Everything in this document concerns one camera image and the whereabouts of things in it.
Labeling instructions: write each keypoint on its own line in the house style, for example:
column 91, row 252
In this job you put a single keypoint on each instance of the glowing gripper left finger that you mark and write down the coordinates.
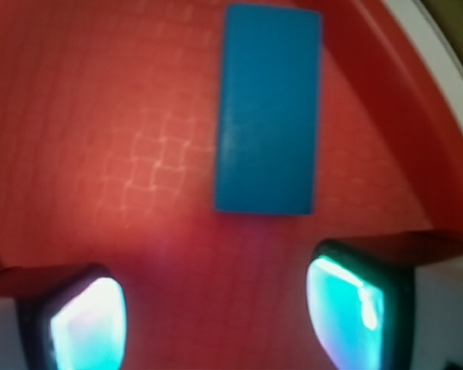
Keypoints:
column 72, row 317

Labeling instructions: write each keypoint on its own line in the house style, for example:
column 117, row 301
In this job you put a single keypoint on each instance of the blue rectangular block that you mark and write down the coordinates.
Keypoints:
column 268, row 110

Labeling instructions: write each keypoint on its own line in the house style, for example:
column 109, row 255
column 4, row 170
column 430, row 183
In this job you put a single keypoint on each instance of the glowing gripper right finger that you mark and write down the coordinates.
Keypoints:
column 361, row 307

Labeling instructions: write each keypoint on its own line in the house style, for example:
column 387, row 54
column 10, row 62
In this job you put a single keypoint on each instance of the red plastic tray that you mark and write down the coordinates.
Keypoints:
column 107, row 144

